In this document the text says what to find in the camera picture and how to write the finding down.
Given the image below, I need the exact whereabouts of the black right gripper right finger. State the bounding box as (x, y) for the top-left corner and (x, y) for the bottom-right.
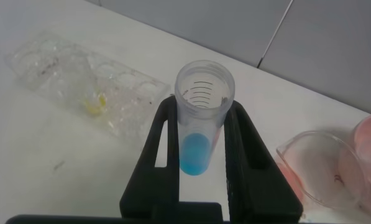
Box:
(223, 100), (305, 223)

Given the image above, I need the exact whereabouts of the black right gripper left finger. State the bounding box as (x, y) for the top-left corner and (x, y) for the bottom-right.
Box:
(119, 94), (181, 220)

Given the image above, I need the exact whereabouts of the test tube with blue pigment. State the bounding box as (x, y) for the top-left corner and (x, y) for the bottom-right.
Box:
(173, 59), (236, 177)

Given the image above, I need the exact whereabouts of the clear acrylic test tube rack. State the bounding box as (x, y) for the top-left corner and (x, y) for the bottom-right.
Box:
(4, 29), (172, 147)

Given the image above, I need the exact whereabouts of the clear glass beaker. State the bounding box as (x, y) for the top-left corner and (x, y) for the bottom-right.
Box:
(273, 130), (370, 213)

